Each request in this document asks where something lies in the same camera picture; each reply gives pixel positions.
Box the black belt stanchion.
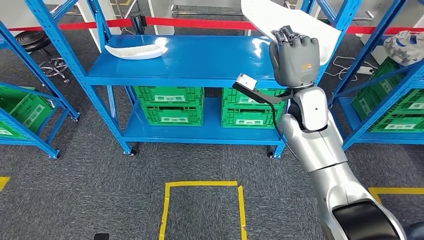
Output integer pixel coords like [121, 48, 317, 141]
[130, 12, 147, 36]

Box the white wide shell part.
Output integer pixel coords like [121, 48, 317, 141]
[240, 0, 342, 66]

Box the blue metal shelf rack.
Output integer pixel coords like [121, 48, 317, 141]
[331, 0, 424, 152]
[0, 19, 81, 161]
[24, 0, 364, 159]

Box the black stool with chrome base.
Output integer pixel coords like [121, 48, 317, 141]
[14, 30, 71, 84]

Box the white grey wrapped bundle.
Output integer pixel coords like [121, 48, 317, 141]
[384, 29, 424, 67]

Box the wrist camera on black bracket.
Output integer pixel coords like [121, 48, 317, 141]
[231, 73, 294, 105]

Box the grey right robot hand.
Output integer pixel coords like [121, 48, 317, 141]
[268, 25, 321, 89]

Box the red barrier belt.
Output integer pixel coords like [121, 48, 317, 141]
[8, 16, 424, 36]

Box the white floor cable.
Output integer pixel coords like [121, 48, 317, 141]
[324, 56, 360, 82]

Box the black camera cable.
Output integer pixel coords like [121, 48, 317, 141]
[269, 102, 301, 162]

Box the white long narrow shell part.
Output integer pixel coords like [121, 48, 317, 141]
[104, 37, 169, 61]

